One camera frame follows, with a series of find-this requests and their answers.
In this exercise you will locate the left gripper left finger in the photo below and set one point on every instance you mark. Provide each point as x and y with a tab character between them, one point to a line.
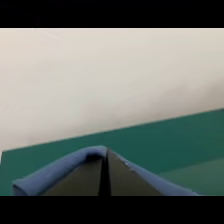
83	180

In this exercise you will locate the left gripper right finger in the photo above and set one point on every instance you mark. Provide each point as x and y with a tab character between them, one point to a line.
128	180

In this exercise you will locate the blue shirt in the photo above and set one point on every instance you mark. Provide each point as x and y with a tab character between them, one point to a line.
50	173

